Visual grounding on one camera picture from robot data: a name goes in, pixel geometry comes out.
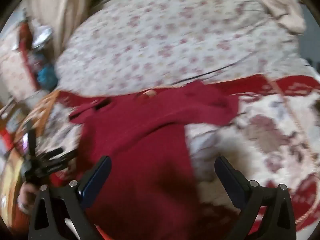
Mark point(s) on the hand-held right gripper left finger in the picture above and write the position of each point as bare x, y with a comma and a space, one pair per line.
98, 177

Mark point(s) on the red object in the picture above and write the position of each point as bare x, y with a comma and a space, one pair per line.
25, 37

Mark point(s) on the dark red knit sweater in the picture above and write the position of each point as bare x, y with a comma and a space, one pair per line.
140, 155

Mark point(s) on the silver object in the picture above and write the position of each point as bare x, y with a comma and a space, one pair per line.
42, 37

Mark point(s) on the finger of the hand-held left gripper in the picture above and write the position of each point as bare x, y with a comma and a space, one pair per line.
63, 159
53, 154

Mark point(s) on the beige cloth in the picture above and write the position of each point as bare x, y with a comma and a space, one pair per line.
282, 2

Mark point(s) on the beige curtain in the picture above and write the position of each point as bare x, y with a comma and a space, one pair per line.
65, 10

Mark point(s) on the white pink floral bedsheet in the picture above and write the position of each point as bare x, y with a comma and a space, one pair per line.
162, 42

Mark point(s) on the blue object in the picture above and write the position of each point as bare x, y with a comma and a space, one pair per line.
47, 77

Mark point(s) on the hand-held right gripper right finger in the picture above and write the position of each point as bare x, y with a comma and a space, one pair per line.
228, 180

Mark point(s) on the person's left hand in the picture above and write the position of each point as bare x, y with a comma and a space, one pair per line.
25, 195

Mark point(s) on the floral blanket with red border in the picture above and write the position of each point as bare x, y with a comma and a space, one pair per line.
270, 135

